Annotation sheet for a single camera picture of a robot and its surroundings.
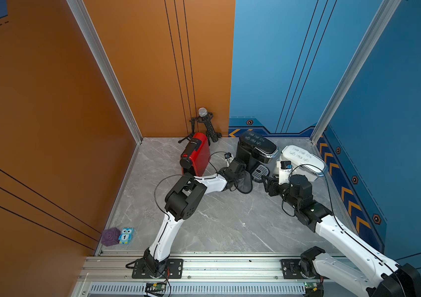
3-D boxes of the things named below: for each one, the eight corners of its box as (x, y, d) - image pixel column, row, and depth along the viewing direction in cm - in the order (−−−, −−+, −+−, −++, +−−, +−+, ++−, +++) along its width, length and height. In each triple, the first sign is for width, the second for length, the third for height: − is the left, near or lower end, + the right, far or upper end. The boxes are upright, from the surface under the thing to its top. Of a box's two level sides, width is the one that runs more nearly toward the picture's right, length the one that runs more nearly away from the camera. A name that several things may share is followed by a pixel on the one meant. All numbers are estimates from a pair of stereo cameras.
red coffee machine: (184, 180, 103) (178, 158, 88) (199, 152, 116) (196, 129, 101) (200, 185, 101) (197, 163, 85) (213, 156, 114) (213, 133, 98)
